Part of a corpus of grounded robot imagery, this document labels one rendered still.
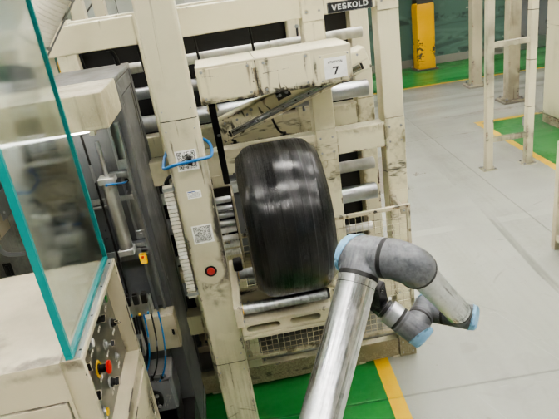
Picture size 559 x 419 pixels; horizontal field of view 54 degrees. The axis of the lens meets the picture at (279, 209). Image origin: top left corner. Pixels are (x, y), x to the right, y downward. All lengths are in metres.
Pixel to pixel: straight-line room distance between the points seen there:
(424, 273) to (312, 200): 0.50
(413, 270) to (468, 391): 1.61
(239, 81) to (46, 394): 1.28
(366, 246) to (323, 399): 0.43
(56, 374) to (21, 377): 0.08
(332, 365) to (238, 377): 0.96
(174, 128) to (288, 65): 0.53
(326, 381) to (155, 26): 1.20
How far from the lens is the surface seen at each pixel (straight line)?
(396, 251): 1.53
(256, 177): 1.90
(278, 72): 2.18
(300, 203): 1.86
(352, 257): 1.57
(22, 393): 1.58
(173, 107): 1.92
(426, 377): 3.15
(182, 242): 2.09
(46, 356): 1.55
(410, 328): 2.00
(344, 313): 1.53
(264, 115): 2.34
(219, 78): 2.17
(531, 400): 3.09
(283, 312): 2.17
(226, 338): 2.30
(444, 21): 11.75
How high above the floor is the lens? 2.06
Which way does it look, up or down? 23 degrees down
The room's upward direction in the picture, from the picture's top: 9 degrees counter-clockwise
